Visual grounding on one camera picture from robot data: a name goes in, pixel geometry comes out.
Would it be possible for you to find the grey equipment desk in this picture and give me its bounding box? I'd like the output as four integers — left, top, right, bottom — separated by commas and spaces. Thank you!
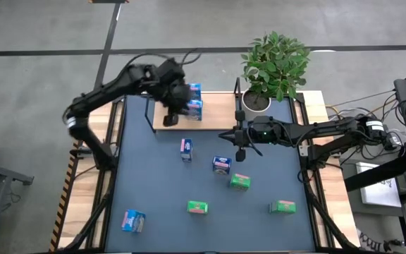
340, 72, 406, 254

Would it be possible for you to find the blue-grey table mat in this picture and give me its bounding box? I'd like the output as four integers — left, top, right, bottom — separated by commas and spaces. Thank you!
104, 95, 316, 252

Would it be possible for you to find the white board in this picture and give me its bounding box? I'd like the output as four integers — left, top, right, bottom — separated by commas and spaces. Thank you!
355, 161, 403, 208

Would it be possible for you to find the white ribbed plant pot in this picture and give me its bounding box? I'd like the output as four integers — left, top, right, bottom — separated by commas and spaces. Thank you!
241, 87, 272, 123

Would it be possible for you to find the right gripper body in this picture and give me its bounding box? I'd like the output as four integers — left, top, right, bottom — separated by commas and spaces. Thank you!
233, 109, 289, 163

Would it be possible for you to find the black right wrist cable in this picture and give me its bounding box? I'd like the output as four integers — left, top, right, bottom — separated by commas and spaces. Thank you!
246, 125, 263, 157

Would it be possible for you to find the black diagonal bar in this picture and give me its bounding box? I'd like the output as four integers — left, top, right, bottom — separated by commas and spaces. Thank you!
343, 139, 406, 192

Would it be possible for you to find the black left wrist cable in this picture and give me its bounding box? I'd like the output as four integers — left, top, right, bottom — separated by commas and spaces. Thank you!
123, 48, 203, 71

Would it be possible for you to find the Apple Jacks cereal box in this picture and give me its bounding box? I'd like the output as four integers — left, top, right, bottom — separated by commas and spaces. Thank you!
229, 172, 252, 191
269, 200, 297, 214
186, 200, 209, 215

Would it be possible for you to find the Rice Krispies cereal box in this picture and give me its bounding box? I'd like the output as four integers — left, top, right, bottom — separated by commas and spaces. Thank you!
187, 99, 204, 122
121, 209, 147, 234
188, 83, 203, 102

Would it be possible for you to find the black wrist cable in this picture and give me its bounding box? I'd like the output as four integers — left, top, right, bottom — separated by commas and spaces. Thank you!
246, 125, 263, 157
123, 48, 203, 71

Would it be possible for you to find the green leafy plant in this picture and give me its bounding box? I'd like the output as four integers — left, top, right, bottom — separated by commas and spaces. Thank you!
240, 30, 312, 103

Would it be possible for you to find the yellow black hazard tape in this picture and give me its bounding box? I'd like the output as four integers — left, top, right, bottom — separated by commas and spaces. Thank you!
49, 140, 80, 253

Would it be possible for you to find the grey metal desk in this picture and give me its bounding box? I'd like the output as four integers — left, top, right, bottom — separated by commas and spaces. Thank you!
0, 158, 35, 254

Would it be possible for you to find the Frosted Flakes cereal box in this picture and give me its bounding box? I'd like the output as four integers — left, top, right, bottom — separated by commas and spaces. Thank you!
212, 155, 233, 176
180, 138, 194, 163

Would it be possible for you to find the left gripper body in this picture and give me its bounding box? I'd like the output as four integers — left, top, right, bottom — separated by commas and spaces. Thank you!
148, 57, 193, 128

